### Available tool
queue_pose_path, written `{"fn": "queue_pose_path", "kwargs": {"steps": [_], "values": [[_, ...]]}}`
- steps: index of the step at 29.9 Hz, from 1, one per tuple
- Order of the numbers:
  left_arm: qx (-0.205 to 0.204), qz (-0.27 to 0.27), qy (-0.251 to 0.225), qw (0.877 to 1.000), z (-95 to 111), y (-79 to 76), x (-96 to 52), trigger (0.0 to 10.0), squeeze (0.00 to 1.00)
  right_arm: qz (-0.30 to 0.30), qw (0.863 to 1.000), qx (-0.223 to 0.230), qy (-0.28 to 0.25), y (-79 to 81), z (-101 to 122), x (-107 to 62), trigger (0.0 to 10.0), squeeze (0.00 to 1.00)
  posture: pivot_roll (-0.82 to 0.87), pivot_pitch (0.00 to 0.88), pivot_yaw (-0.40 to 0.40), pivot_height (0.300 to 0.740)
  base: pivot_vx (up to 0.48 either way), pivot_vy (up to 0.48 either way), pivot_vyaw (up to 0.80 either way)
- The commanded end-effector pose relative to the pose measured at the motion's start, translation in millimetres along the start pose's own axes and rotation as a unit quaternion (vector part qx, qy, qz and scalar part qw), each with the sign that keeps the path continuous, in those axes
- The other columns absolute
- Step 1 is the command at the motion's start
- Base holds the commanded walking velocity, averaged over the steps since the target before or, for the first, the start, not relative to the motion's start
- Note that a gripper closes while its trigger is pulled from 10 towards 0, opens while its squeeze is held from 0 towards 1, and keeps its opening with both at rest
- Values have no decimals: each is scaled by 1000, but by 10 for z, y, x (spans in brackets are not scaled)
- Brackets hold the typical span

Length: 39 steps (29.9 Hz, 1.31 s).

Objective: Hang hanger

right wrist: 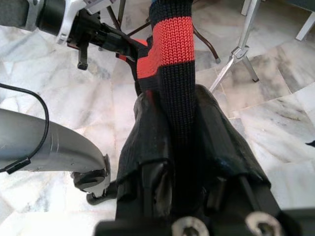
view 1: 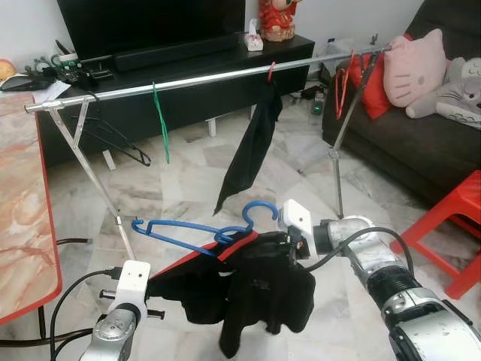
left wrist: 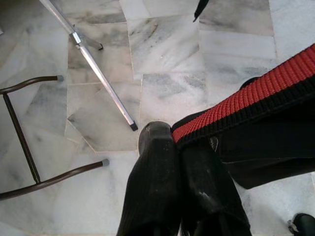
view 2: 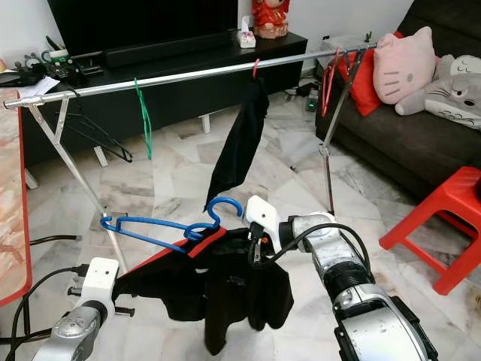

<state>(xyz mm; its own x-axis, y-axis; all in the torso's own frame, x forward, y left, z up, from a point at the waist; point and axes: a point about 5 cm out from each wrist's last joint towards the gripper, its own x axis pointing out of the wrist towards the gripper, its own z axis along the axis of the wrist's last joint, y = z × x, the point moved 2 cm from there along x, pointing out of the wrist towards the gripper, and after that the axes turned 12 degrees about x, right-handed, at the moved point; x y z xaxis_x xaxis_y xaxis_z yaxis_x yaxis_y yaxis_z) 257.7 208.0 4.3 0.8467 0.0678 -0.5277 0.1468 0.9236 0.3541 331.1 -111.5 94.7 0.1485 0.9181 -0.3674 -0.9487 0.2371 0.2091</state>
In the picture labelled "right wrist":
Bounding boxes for marble pattern folding table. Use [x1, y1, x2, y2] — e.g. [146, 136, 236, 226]
[105, 0, 221, 62]

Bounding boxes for dark garment with red trim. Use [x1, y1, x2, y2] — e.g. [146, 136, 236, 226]
[134, 0, 205, 214]

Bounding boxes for thin black leg cable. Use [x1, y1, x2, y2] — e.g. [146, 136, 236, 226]
[0, 83, 49, 174]

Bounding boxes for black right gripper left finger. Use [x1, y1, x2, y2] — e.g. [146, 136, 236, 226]
[115, 94, 173, 217]

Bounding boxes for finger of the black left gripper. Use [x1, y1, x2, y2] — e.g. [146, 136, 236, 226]
[105, 29, 140, 62]

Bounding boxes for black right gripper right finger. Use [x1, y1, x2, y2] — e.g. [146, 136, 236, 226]
[194, 85, 271, 184]

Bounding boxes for silver metal clothes rack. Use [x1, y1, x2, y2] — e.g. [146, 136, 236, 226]
[209, 0, 260, 94]

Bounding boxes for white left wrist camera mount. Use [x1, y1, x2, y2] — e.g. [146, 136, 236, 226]
[56, 0, 121, 45]

